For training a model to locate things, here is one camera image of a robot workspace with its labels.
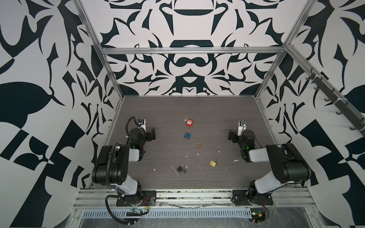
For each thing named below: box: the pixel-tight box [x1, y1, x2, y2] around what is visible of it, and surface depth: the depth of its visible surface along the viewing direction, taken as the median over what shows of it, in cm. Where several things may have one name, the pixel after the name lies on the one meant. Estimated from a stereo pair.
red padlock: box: [185, 115, 194, 127], surface depth 105 cm
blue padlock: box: [183, 130, 192, 140], surface depth 101 cm
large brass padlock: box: [209, 157, 218, 168], surface depth 89 cm
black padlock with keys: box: [176, 163, 188, 174], surface depth 85 cm
